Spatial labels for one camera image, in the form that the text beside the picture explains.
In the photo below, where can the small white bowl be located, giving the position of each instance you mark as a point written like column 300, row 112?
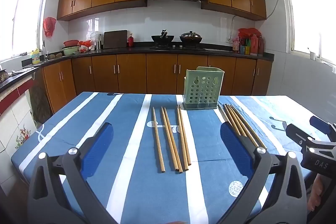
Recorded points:
column 92, row 48

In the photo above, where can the window with white mug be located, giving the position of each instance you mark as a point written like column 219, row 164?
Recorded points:
column 307, row 16

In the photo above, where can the wooden lower kitchen cabinets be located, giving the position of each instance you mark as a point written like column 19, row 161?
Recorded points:
column 131, row 74

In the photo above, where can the dark wooden cutting board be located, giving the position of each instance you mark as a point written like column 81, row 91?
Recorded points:
column 115, row 39

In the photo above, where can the crumpled red plastic bag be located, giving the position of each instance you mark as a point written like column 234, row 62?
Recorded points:
column 84, row 44

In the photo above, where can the black kitchen countertop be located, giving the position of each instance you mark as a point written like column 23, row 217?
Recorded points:
column 136, row 50

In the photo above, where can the pot with metal lid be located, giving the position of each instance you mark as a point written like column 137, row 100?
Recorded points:
column 191, row 37

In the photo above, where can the yellow detergent bottle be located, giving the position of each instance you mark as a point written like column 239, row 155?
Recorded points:
column 36, row 57

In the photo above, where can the steel faucet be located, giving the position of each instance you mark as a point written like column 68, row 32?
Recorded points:
column 44, row 49

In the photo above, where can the bundle of chopsticks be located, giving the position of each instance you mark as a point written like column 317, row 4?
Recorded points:
column 236, row 119

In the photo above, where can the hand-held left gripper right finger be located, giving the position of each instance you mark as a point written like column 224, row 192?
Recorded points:
column 236, row 150

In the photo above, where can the green basin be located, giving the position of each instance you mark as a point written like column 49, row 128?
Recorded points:
column 70, row 50

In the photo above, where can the red basin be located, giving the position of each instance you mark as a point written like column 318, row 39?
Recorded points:
column 71, row 43

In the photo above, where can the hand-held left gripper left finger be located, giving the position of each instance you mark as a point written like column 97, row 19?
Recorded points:
column 98, row 148

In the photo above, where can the hanging red plastic bag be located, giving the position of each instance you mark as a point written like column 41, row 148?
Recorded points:
column 50, row 26

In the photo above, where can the black wok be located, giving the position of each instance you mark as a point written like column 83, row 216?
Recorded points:
column 162, row 39

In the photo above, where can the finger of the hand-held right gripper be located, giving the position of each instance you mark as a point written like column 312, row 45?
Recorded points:
column 299, row 136
column 319, row 123

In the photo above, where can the group of condiment bottles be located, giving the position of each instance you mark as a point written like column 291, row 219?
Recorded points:
column 249, row 47

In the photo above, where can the dark round woven tray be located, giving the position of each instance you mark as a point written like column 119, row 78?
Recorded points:
column 39, row 103

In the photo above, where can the white plastic bag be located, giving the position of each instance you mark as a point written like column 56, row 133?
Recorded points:
column 96, row 35

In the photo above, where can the blue white striped tablecloth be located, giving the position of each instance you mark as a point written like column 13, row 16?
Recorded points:
column 126, row 121

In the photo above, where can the white mug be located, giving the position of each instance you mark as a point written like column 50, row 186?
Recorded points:
column 312, row 56

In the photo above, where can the black gas stove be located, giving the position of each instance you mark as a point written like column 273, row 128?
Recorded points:
column 178, row 47

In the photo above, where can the green perforated chopstick holder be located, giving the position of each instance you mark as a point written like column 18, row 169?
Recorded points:
column 204, row 92

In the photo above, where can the red bottle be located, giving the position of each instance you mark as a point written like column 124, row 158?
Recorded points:
column 130, row 41

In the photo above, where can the window beside sink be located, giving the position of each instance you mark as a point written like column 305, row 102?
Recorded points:
column 23, row 16

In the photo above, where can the person's right hand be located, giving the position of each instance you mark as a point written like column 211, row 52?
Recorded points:
column 316, row 192

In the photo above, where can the steel utensil cup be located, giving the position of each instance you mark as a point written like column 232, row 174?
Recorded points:
column 98, row 45

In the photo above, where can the red bag behind condiments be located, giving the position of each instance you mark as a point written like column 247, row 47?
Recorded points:
column 249, row 31

